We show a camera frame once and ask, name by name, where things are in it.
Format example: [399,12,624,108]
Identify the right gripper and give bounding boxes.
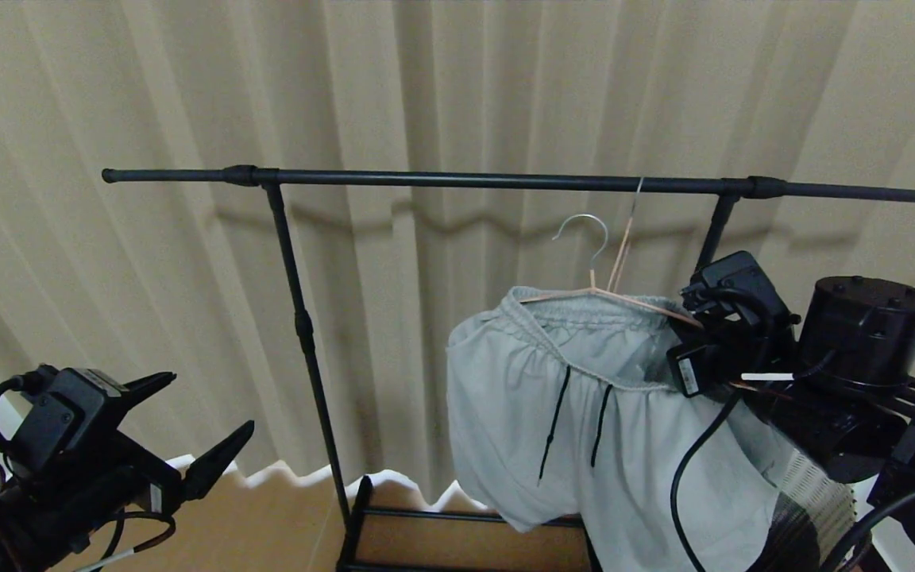
[666,332,801,399]

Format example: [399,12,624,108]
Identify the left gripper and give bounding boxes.
[0,370,257,558]

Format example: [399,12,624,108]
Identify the pink clothes hanger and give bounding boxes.
[519,213,705,331]
[606,176,646,294]

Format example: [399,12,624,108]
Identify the pale grey shorts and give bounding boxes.
[446,285,805,572]

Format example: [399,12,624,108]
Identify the white laundry basket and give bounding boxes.
[759,445,860,572]

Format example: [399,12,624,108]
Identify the black clothes rack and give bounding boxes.
[101,164,915,572]

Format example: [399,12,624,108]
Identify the beige curtain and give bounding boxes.
[0,0,915,517]

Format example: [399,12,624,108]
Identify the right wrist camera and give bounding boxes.
[679,250,797,350]

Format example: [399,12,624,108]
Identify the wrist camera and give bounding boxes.
[679,250,797,350]
[8,365,129,478]

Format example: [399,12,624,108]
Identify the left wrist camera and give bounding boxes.
[8,365,129,478]

